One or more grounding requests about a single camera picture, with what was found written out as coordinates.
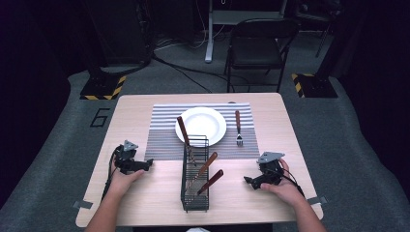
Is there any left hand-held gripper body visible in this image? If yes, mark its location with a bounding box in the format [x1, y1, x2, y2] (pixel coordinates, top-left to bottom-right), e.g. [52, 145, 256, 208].
[114, 139, 150, 176]

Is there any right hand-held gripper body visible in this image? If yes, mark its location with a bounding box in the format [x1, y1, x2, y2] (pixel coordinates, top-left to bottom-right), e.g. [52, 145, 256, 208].
[249, 151, 286, 190]

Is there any wooden handled cutlery piece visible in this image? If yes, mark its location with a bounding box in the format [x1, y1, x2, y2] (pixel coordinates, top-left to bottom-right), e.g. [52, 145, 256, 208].
[191, 168, 224, 201]
[186, 151, 219, 191]

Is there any wooden handled knife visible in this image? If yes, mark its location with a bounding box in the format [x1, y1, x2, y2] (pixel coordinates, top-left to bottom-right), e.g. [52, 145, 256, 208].
[176, 115, 197, 167]

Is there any black wire cutlery basket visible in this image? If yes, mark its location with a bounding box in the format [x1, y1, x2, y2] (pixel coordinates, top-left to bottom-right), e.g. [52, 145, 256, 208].
[180, 134, 211, 213]

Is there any wooden handled fork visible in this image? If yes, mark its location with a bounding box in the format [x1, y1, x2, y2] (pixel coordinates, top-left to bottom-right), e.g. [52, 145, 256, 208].
[234, 109, 245, 147]

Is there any person's left hand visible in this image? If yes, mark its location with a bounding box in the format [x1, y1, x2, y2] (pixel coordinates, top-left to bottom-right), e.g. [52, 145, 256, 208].
[107, 168, 146, 201]

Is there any person's right hand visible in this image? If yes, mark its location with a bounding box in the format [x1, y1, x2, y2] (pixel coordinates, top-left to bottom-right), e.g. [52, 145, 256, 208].
[260, 158, 307, 207]

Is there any grey striped placemat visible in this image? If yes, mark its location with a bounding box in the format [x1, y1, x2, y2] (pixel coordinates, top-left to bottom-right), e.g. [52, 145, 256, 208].
[144, 102, 261, 161]

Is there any grey tape strip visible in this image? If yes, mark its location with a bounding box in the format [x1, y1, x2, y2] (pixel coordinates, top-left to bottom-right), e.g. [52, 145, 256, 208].
[307, 195, 329, 206]
[72, 200, 94, 210]

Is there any white round plate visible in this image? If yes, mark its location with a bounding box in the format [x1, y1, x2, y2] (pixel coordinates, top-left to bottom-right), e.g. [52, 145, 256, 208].
[174, 106, 228, 147]

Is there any black yellow striped stand base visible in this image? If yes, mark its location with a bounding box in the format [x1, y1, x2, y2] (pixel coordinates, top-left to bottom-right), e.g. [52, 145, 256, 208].
[291, 72, 339, 99]
[79, 74, 128, 101]

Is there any black folding chair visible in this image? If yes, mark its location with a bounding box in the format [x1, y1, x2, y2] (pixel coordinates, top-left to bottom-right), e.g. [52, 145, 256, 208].
[223, 17, 302, 94]

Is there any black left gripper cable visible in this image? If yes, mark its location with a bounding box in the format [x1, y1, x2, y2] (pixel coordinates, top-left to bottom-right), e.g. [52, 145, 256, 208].
[101, 144, 125, 202]

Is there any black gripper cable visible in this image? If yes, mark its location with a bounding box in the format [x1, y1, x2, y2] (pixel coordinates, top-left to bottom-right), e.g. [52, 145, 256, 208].
[269, 167, 306, 198]
[101, 144, 125, 202]

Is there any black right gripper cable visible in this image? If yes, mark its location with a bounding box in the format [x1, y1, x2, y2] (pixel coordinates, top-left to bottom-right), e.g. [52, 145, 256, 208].
[269, 167, 306, 198]

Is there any black floor cable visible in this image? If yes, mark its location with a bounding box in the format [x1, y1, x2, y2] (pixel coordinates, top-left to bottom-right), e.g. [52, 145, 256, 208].
[151, 52, 250, 95]

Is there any white metal desk frame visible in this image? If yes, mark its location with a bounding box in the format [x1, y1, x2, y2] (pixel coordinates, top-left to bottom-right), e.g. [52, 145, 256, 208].
[204, 0, 289, 64]

